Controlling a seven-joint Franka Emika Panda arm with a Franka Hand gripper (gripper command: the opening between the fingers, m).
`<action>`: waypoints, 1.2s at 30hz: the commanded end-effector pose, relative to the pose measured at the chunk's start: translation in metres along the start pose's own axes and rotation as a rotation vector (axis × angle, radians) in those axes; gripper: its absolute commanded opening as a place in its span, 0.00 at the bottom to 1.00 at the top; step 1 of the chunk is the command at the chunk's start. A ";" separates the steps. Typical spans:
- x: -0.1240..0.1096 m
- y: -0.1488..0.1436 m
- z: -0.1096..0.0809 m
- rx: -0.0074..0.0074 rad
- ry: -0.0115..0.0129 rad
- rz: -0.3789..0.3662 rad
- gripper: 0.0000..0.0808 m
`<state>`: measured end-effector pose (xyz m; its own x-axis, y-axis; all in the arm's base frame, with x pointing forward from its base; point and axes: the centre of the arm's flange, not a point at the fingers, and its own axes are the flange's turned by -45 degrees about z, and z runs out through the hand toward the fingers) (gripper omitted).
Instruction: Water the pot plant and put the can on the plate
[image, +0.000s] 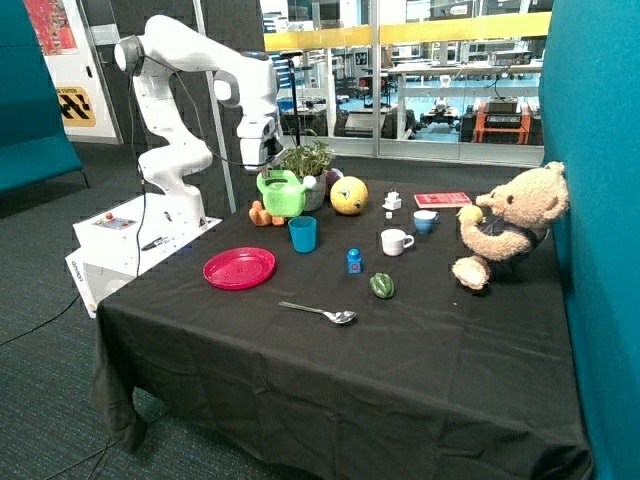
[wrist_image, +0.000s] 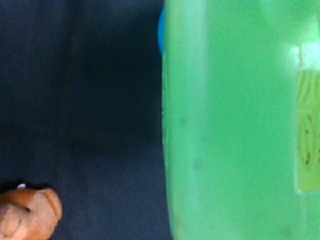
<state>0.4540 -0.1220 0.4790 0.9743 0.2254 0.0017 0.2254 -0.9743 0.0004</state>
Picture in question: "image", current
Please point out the purple round object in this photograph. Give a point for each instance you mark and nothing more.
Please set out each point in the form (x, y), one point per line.
(331, 177)

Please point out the white coffee cup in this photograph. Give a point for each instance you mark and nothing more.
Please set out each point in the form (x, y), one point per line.
(395, 241)

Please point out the pink plastic plate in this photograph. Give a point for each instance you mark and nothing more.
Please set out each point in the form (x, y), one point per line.
(240, 268)

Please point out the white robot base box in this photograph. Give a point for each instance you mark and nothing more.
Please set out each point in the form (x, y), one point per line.
(123, 242)

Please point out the teal sofa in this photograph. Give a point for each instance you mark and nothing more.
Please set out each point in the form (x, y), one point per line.
(34, 145)

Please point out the large beige teddy bear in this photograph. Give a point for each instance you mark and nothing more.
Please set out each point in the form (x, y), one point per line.
(518, 216)

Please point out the black tablecloth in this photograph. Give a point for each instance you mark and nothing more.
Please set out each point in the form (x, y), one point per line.
(434, 383)

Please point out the yellow smiley ball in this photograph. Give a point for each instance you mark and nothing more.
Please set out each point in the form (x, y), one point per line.
(349, 195)

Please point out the red book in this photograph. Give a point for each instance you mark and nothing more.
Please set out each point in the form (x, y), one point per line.
(442, 200)

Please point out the teal partition panel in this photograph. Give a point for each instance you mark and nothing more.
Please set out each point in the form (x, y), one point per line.
(589, 92)

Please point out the white power adapter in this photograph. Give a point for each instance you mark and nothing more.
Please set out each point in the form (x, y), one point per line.
(392, 201)

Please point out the blue toy bottle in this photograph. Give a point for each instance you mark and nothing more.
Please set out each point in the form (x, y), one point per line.
(354, 261)

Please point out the blue plastic cup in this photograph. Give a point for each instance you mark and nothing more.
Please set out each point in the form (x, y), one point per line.
(303, 233)

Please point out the green toy pepper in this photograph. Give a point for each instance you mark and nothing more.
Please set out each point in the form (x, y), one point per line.
(382, 285)

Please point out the green watering can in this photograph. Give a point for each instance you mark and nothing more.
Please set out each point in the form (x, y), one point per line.
(284, 194)

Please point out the grey pot with plant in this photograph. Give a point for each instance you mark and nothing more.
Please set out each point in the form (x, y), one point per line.
(311, 158)

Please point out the blue coffee cup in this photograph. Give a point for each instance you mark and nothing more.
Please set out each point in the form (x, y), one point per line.
(425, 220)

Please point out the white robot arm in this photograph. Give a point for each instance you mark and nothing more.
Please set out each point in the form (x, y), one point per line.
(246, 80)

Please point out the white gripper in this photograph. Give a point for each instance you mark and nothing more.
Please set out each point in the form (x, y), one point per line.
(260, 142)

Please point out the metal spoon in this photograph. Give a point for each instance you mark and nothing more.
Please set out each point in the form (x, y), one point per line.
(338, 318)

